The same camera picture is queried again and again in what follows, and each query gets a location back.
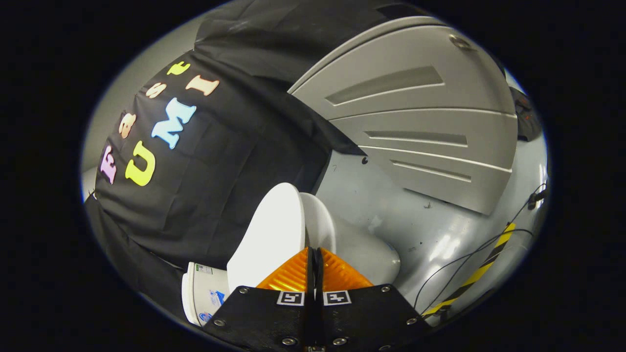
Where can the black backdrop cloth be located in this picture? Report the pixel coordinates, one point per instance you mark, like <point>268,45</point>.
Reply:
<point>220,186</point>

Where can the white toilet lid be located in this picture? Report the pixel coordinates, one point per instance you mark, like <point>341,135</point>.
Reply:
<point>269,234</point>

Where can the white ceramic toilet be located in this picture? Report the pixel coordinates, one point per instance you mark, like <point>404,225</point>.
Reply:
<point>362,254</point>

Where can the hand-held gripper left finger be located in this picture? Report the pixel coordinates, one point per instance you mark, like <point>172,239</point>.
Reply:
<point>264,318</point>

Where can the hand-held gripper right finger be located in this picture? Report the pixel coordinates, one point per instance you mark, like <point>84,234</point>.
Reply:
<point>367,318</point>

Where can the white drawer cabinet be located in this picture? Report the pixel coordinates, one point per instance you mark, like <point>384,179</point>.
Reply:
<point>415,122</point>

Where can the yellow black hazard tape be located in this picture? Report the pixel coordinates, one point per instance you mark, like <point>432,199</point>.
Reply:
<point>484,266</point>

